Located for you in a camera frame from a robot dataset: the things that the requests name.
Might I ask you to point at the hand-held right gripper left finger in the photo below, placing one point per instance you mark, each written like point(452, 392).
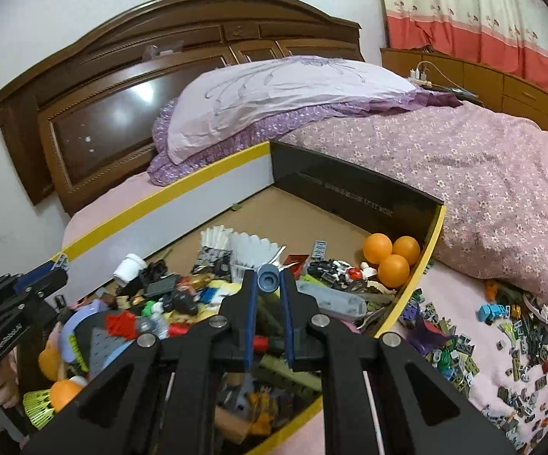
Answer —
point(251, 322)

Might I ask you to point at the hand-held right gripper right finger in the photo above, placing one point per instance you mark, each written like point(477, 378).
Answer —
point(287, 327)

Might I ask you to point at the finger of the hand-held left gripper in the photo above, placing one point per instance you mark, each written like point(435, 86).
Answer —
point(35, 276)
point(49, 289)

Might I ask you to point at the blue-grey toy cylinder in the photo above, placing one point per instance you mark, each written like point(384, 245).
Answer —
point(268, 278)

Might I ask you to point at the yellow cardboard toy box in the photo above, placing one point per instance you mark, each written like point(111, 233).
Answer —
point(302, 208)

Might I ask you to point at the pile of small toy bricks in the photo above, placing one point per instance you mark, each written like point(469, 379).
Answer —
point(530, 365)

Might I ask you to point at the lavender toy piece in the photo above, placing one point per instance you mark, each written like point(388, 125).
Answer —
point(82, 317)

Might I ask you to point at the orange ball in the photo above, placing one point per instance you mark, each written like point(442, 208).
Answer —
point(65, 394)
point(394, 270)
point(377, 249)
point(407, 248)
point(47, 364)

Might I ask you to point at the white feather shuttlecock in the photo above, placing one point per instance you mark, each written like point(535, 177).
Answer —
point(255, 249)
point(217, 239)

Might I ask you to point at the red toy brick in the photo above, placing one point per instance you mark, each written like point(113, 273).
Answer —
point(122, 324)

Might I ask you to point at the small white cup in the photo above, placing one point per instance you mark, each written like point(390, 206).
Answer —
point(129, 268)

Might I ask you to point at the grey studded toy plate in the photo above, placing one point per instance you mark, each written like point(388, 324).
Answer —
point(108, 351)

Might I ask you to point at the yellow-green plastic shuttlecock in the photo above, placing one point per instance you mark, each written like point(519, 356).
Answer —
point(39, 406)

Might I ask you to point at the brown wooden headboard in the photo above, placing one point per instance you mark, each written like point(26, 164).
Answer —
point(113, 118)

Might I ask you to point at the pink bed sheet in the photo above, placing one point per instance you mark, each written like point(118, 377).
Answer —
point(473, 403)

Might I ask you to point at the blue toy truck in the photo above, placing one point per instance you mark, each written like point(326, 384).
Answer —
point(492, 313)

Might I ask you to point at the purple pillow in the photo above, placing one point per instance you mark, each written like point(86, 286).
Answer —
point(278, 90)

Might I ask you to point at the pink floral quilt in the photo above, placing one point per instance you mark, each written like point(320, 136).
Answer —
point(492, 189)

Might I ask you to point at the white power strip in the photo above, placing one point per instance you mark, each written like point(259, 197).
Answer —
point(418, 78)

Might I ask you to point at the low wooden cabinet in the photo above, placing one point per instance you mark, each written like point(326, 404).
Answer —
point(482, 76)

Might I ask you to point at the cream and red curtain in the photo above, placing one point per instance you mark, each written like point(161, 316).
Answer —
point(468, 9)

